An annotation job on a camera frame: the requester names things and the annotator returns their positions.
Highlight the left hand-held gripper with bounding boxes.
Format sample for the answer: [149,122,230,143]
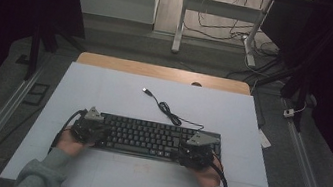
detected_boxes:
[68,102,115,149]

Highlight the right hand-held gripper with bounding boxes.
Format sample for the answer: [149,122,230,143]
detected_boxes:
[174,128,222,174]

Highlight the black computer keyboard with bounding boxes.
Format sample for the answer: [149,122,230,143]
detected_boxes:
[93,111,225,170]

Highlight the person's left hand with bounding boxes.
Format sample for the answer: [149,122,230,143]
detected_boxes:
[54,124,98,161]

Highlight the person's right hand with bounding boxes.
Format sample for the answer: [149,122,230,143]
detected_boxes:
[188,152,227,187]

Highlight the white foam board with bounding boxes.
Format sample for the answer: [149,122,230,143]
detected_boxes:
[0,53,295,187]

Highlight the white paper tag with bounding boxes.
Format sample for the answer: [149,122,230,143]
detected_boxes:
[255,127,275,151]

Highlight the wooden table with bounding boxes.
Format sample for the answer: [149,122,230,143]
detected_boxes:
[75,50,254,97]

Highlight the black metal stand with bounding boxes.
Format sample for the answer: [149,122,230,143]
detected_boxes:
[23,18,89,90]
[250,8,333,137]

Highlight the small white adapter box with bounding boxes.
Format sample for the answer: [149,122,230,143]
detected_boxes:
[282,107,297,120]

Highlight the left hand-held gripper cable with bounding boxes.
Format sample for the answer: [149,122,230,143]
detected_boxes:
[48,104,89,159]

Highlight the hand-held gripper cable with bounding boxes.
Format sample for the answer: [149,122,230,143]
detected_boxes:
[48,104,89,159]
[205,150,236,187]

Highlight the right hand-held gripper cable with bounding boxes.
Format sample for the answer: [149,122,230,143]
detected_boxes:
[205,150,236,187]

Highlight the black keyboard cable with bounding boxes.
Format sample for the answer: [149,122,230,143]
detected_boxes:
[137,87,209,133]

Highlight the black floor cable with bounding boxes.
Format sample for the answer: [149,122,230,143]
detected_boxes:
[0,99,47,187]

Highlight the tangle of floor cables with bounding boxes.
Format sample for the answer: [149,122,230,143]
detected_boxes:
[180,0,289,60]

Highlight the white desk frame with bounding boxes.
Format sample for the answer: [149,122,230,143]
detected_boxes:
[170,0,275,69]

